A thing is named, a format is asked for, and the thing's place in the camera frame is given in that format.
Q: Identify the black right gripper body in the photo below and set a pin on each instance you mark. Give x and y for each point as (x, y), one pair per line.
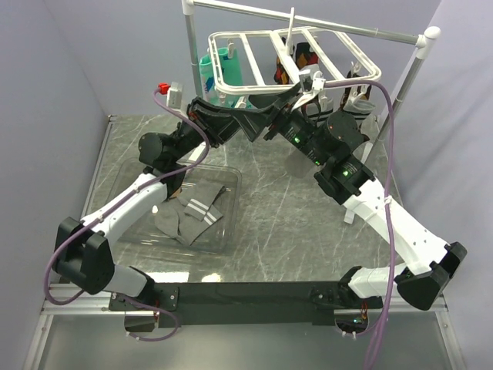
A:
(289, 122)

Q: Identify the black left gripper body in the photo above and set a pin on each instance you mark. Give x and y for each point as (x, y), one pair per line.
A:
(203, 120)

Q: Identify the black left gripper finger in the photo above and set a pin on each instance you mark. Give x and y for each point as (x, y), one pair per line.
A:
(223, 128)
(201, 107)

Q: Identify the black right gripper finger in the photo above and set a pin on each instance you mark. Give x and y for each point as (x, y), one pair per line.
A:
(253, 122)
(281, 100)

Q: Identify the white clip sock hanger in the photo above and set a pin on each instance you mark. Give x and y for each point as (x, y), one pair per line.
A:
(266, 56)

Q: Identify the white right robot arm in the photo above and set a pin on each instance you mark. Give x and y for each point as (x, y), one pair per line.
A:
(429, 262)

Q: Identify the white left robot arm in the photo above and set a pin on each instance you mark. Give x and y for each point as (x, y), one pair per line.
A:
(82, 252)

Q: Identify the teal patterned sock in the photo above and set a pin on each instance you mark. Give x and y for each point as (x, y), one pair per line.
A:
(230, 66)
(207, 79)

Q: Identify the red yellow argyle sock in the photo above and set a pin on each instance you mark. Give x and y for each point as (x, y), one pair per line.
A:
(280, 76)

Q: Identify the grey striped hanging sock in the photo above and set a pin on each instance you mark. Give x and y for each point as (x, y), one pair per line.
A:
(299, 163)

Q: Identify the silver white drying rack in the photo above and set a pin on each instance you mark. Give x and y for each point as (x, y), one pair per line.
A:
(281, 40)

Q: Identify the brown argyle hanging sock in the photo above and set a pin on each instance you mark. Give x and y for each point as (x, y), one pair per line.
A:
(355, 93)

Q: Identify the grey striped sock in bin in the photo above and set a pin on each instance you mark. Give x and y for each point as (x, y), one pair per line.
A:
(196, 203)

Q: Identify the clear plastic bin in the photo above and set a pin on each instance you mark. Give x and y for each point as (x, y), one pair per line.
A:
(215, 239)

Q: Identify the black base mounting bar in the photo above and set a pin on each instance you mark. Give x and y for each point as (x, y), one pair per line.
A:
(255, 302)

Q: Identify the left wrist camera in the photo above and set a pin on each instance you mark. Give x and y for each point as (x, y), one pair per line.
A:
(174, 94)

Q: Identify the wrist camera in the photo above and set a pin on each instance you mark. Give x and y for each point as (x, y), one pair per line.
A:
(311, 82)
(174, 94)

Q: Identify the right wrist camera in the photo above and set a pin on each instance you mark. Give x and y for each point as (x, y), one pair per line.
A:
(311, 82)

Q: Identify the aluminium frame rail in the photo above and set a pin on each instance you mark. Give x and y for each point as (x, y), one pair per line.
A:
(118, 144)

